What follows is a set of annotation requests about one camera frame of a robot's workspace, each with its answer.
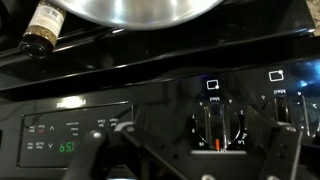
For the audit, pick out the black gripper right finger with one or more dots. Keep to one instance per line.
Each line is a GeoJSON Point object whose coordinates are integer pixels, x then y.
{"type": "Point", "coordinates": [283, 156]}

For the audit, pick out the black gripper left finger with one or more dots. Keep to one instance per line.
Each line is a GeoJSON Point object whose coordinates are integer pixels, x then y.
{"type": "Point", "coordinates": [133, 156]}

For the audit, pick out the black stove knob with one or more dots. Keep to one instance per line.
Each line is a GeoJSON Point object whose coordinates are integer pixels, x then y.
{"type": "Point", "coordinates": [300, 113]}
{"type": "Point", "coordinates": [213, 125]}

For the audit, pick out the black electric stove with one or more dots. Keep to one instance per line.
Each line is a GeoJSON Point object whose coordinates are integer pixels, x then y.
{"type": "Point", "coordinates": [133, 66]}

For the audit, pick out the stainless steel frying pan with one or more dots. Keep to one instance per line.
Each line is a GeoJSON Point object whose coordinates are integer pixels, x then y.
{"type": "Point", "coordinates": [140, 13]}

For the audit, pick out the small spice jar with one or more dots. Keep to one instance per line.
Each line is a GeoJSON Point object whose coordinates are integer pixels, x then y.
{"type": "Point", "coordinates": [43, 23]}

